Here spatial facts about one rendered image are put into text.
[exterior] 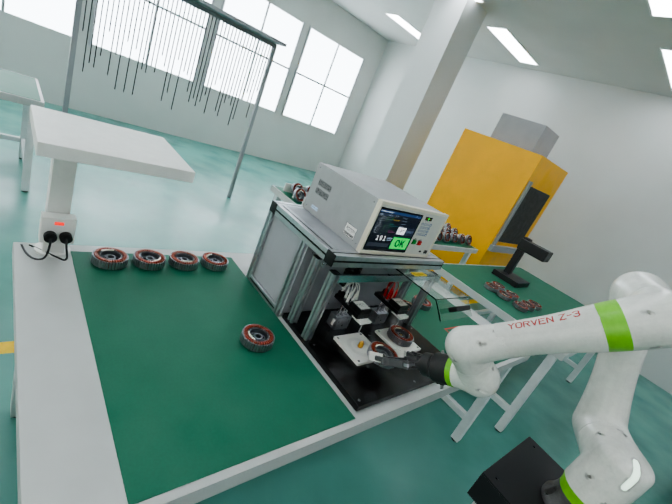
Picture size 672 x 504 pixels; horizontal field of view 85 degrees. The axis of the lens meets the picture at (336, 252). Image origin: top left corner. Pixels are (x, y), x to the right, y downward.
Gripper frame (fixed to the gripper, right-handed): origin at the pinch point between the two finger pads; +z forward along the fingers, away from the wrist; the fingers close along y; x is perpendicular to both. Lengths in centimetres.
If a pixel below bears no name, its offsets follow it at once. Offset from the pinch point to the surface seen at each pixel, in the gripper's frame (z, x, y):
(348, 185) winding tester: 12, 60, -9
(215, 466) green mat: -5, -16, -64
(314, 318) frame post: 15.4, 11.7, -20.0
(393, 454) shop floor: 43, -70, 67
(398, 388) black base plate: -4.8, -11.2, 2.7
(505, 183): 95, 147, 344
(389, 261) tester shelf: 4.4, 33.2, 6.8
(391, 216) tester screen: -1.7, 48.9, -0.9
